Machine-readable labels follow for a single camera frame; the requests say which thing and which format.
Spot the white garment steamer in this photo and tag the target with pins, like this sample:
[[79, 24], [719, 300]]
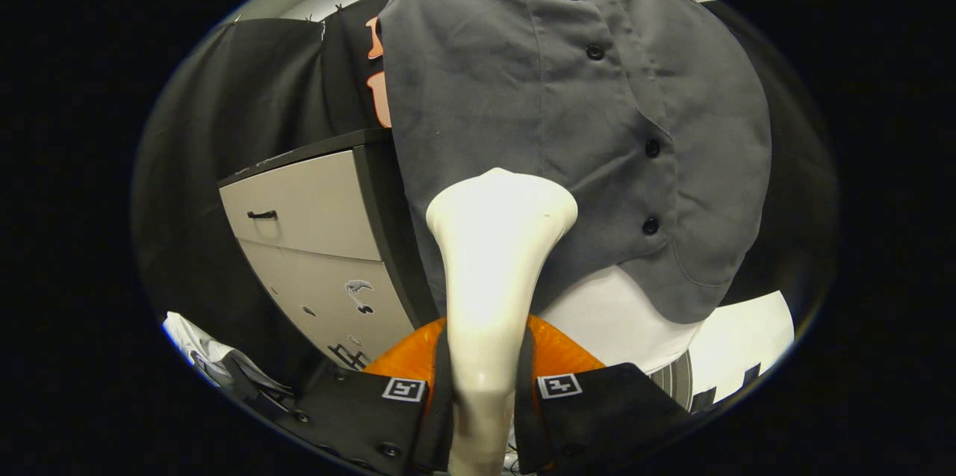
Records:
[[493, 274]]

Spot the grey button shirt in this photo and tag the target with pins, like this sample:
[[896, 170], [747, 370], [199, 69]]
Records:
[[485, 87]]

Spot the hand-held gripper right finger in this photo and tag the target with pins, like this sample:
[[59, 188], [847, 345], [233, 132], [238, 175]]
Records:
[[524, 416]]

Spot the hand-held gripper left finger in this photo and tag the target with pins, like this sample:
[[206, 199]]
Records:
[[442, 416]]

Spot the white crumpled cloth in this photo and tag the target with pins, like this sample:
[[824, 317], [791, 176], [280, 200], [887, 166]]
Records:
[[187, 338]]

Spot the grey drawer cabinet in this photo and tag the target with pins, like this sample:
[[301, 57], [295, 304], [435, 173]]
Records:
[[314, 207]]

